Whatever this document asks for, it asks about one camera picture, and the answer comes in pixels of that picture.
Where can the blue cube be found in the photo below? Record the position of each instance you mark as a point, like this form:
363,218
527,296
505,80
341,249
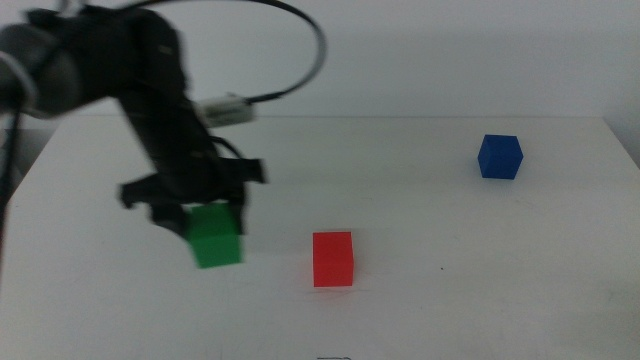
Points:
500,157

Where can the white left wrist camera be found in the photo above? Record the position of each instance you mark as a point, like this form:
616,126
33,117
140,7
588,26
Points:
225,111

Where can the green cube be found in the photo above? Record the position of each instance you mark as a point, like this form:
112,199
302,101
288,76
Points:
216,240

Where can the red cube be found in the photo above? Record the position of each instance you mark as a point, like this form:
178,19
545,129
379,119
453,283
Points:
332,260

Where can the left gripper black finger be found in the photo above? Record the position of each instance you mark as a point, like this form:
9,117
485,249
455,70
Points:
172,220
238,210

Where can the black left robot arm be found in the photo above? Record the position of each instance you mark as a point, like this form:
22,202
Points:
100,55

